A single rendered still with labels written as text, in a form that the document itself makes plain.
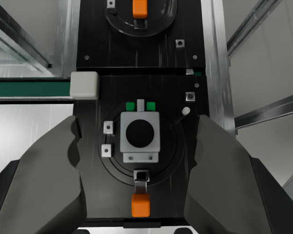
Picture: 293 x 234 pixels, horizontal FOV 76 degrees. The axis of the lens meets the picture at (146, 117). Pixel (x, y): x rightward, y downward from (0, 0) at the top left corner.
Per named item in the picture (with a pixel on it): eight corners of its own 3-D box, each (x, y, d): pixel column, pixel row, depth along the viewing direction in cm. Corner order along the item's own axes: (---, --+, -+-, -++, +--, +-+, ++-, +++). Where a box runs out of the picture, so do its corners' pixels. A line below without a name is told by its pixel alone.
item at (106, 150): (112, 157, 29) (111, 157, 28) (103, 157, 29) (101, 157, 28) (113, 144, 30) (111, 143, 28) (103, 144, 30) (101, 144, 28)
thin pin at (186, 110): (177, 124, 30) (190, 113, 22) (172, 124, 30) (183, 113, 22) (177, 119, 31) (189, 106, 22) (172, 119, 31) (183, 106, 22)
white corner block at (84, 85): (101, 102, 35) (96, 95, 31) (76, 102, 35) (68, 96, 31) (102, 79, 36) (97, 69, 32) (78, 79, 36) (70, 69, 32)
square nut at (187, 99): (193, 102, 33) (195, 100, 32) (184, 102, 33) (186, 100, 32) (193, 94, 34) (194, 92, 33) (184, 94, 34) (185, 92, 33)
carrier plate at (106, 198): (213, 213, 32) (218, 217, 29) (69, 215, 31) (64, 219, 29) (203, 79, 36) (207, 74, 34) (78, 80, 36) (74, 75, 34)
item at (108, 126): (114, 134, 30) (113, 133, 28) (105, 134, 30) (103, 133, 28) (115, 122, 30) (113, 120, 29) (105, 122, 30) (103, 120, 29)
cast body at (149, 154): (156, 161, 26) (162, 164, 19) (125, 162, 26) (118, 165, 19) (156, 102, 27) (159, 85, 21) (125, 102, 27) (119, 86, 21)
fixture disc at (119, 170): (184, 184, 31) (187, 186, 29) (98, 185, 30) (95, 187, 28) (181, 101, 33) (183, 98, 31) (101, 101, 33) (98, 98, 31)
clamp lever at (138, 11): (146, 29, 33) (147, 14, 26) (135, 29, 33) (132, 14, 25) (146, 7, 32) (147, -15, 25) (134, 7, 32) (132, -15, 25)
